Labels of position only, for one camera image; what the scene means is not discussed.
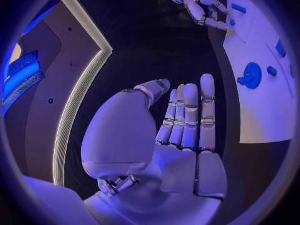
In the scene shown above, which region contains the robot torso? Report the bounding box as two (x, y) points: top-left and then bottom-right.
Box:
(3, 0), (114, 188)

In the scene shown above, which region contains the white task board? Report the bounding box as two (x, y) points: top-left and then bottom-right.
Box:
(223, 0), (299, 145)

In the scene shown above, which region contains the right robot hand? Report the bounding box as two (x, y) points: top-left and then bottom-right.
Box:
(183, 0), (237, 32)

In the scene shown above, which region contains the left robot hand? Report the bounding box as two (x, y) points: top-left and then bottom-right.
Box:
(80, 73), (229, 225)

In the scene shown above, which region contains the glowing light bar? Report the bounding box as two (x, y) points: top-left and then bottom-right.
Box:
(1, 50), (46, 116)

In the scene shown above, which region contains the blue peg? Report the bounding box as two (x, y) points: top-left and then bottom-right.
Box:
(266, 65), (279, 78)

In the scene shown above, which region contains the blue gear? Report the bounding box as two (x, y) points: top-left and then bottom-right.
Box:
(236, 61), (264, 90)

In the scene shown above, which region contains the blue block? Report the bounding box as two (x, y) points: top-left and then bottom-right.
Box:
(275, 39), (288, 59)
(230, 3), (248, 15)

